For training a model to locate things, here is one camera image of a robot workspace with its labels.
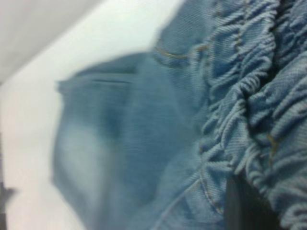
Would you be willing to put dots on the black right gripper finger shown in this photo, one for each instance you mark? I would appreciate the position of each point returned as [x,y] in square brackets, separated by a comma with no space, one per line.
[247,208]

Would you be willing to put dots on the blue denim shorts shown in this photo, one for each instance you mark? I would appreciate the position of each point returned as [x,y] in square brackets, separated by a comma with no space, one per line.
[144,119]

